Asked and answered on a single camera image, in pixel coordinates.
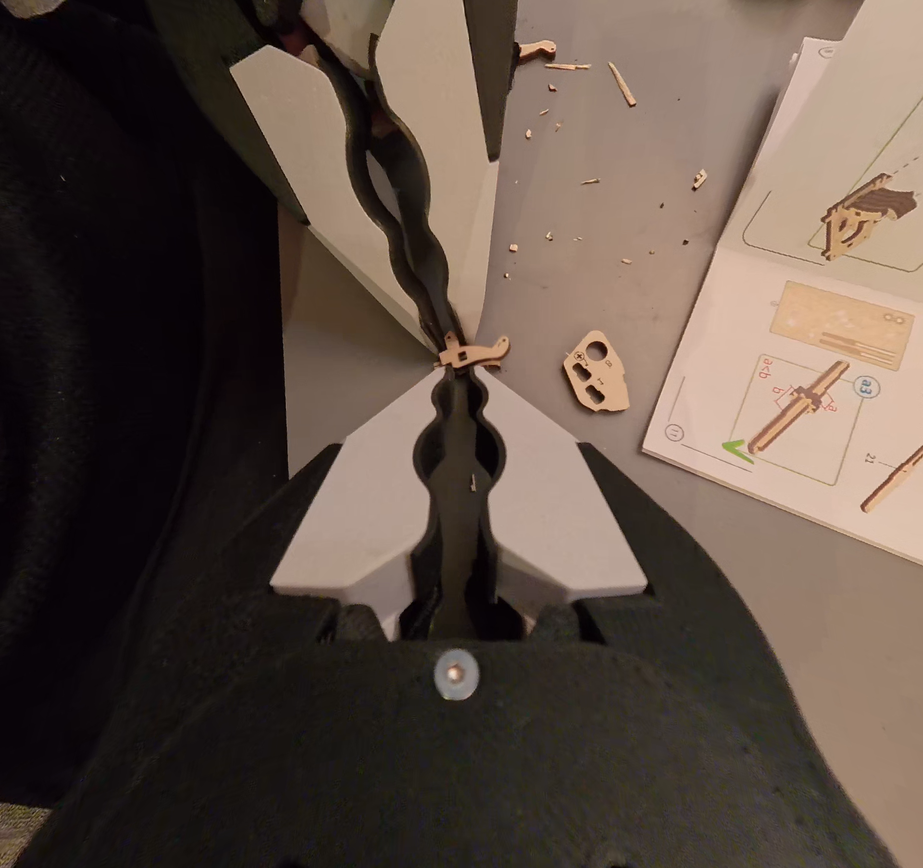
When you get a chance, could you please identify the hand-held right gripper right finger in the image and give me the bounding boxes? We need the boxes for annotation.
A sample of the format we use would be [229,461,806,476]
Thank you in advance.
[465,369,649,638]

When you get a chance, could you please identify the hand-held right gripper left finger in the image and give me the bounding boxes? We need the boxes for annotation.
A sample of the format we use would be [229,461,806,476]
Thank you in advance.
[270,369,462,642]

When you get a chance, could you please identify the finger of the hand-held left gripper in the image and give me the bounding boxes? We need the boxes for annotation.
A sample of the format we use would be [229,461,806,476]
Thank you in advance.
[370,0,500,351]
[229,45,455,356]

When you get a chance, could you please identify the small hooked wooden part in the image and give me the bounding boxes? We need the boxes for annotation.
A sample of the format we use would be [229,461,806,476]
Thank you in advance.
[435,332,512,371]

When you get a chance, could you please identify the flat wooden plate with holes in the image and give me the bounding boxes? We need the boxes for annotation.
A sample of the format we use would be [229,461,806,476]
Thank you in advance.
[562,330,631,414]

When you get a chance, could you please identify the scattered wooden chips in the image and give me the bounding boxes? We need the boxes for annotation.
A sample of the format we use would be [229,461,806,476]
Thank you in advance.
[503,82,691,279]

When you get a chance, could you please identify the person's black trousers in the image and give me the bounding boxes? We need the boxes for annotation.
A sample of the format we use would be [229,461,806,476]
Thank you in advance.
[0,0,291,811]

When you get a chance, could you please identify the open instruction booklet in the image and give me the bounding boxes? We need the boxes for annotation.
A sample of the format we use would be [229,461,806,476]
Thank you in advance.
[642,0,923,566]

